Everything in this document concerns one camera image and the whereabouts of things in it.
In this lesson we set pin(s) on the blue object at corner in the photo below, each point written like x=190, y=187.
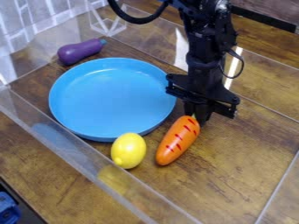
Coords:
x=9, y=211

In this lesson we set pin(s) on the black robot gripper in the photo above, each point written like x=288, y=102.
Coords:
x=202, y=91

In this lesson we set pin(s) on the orange toy carrot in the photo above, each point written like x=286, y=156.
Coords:
x=178, y=139

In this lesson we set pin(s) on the yellow toy lemon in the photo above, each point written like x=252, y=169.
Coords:
x=128, y=150

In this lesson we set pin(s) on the purple toy eggplant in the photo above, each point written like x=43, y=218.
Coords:
x=75, y=52

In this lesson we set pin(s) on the blue round plate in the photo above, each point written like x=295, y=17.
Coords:
x=108, y=97

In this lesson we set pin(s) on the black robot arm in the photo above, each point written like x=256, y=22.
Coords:
x=211, y=37

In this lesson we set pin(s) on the clear acrylic enclosure wall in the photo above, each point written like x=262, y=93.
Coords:
x=236, y=177

